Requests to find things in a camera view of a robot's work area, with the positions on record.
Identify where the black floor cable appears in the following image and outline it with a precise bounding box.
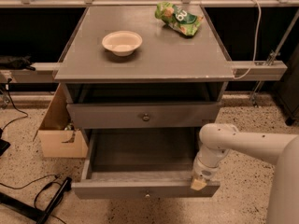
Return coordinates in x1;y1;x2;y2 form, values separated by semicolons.
0;173;68;224

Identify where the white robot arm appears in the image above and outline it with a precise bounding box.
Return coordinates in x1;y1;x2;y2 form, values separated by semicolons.
191;123;299;224

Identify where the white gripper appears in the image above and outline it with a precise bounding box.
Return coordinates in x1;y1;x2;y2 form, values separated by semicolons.
191;149;224;191

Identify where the front metal rail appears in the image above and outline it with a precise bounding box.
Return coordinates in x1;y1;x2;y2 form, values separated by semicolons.
0;61;287;83

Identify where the grey hanging cable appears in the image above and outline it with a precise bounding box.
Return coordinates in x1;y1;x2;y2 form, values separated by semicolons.
233;0;263;80

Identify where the cardboard box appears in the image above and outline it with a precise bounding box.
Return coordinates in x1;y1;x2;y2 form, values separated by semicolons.
37;85;88;158

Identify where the black object on rail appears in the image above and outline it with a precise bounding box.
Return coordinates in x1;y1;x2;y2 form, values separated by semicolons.
0;55;36;71

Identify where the grey drawer cabinet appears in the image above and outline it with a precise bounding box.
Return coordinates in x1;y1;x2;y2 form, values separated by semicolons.
53;5;235;133

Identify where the black metal stand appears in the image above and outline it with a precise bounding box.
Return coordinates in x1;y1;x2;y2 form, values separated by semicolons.
0;177;72;224

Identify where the grey top drawer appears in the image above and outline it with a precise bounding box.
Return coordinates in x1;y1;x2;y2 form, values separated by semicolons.
67;102;220;129

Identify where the green snack bag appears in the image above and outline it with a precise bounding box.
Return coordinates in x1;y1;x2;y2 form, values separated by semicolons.
155;2;203;36

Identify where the grey drawer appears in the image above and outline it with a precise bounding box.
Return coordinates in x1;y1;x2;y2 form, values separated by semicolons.
67;102;220;129
72;128;220;199

